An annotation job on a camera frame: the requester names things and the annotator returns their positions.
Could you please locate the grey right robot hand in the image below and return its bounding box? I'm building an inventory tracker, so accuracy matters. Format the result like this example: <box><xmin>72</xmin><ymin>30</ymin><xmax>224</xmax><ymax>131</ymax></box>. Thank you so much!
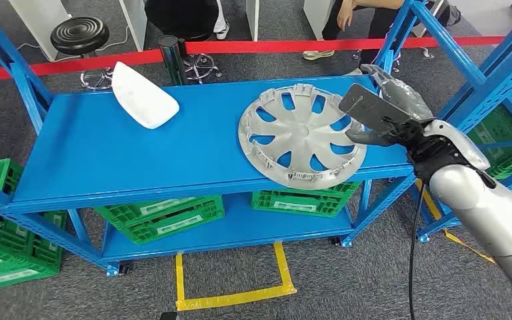
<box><xmin>345</xmin><ymin>63</ymin><xmax>436</xmax><ymax>148</ymax></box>

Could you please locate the grey plastic wheel hubcap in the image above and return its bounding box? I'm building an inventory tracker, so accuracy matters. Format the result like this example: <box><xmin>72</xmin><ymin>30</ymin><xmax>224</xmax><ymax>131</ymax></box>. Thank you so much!
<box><xmin>237</xmin><ymin>83</ymin><xmax>368</xmax><ymax>191</ymax></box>

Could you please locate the large green plastic crate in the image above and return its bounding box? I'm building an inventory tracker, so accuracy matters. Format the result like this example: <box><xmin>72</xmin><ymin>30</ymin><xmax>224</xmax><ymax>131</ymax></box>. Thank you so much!
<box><xmin>467</xmin><ymin>105</ymin><xmax>512</xmax><ymax>180</ymax></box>

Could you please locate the yellow floor tape strip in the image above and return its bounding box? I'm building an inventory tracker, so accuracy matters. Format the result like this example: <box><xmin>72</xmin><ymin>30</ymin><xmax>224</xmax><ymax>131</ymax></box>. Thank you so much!
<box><xmin>415</xmin><ymin>179</ymin><xmax>497</xmax><ymax>266</ymax></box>

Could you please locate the white desk panel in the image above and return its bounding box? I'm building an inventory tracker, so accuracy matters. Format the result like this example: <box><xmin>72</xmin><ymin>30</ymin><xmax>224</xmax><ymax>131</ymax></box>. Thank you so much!
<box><xmin>118</xmin><ymin>0</ymin><xmax>149</xmax><ymax>53</ymax></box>
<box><xmin>7</xmin><ymin>0</ymin><xmax>74</xmax><ymax>63</ymax></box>
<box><xmin>303</xmin><ymin>0</ymin><xmax>337</xmax><ymax>41</ymax></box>
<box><xmin>244</xmin><ymin>0</ymin><xmax>261</xmax><ymax>43</ymax></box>

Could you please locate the red barrier belt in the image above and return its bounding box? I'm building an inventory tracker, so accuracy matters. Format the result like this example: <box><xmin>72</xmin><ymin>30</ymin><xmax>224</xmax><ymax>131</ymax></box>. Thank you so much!
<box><xmin>184</xmin><ymin>35</ymin><xmax>507</xmax><ymax>56</ymax></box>
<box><xmin>0</xmin><ymin>48</ymin><xmax>165</xmax><ymax>84</ymax></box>

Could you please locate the chrome chair base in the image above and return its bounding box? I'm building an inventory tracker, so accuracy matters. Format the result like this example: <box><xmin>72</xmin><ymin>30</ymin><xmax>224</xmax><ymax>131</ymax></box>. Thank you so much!
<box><xmin>181</xmin><ymin>52</ymin><xmax>223</xmax><ymax>85</ymax></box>

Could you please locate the white plastic mirror cover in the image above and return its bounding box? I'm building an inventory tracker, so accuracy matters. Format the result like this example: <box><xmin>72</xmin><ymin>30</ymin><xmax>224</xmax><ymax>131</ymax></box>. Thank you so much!
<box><xmin>111</xmin><ymin>61</ymin><xmax>181</xmax><ymax>130</ymax></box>

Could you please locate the yellow floor tape square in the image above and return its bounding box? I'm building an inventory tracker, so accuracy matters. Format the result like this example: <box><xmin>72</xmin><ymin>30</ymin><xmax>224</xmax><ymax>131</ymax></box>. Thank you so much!
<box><xmin>175</xmin><ymin>241</ymin><xmax>298</xmax><ymax>312</ymax></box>

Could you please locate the black round stool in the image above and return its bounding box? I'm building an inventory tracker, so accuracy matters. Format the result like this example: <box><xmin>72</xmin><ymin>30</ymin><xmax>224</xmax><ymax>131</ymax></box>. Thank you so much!
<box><xmin>50</xmin><ymin>16</ymin><xmax>115</xmax><ymax>92</ymax></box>

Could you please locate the open green plastic crate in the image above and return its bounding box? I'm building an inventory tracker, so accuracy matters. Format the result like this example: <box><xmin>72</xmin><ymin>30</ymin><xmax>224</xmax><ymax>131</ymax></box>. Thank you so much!
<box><xmin>0</xmin><ymin>158</ymin><xmax>68</xmax><ymax>290</ymax></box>

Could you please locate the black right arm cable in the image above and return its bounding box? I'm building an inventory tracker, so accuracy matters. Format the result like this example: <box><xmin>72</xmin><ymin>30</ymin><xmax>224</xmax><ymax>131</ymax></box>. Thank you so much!
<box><xmin>407</xmin><ymin>180</ymin><xmax>428</xmax><ymax>320</ymax></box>

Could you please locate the black stanchion post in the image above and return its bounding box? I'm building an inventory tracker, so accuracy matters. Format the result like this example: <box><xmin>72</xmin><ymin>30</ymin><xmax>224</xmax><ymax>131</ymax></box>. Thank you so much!
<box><xmin>157</xmin><ymin>34</ymin><xmax>191</xmax><ymax>87</ymax></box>

